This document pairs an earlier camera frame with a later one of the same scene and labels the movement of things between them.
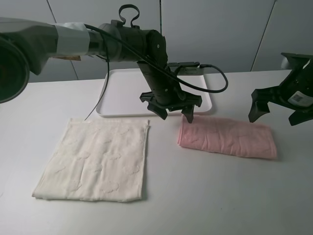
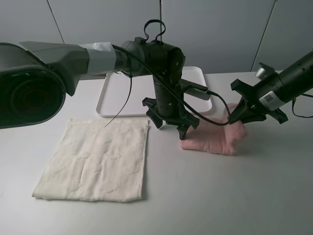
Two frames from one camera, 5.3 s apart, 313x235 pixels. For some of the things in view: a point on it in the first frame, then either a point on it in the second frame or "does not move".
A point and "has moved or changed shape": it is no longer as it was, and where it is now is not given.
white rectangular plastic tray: [121, 89] does not move
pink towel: [228, 136] has moved or changed shape
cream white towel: [100, 160] does not move
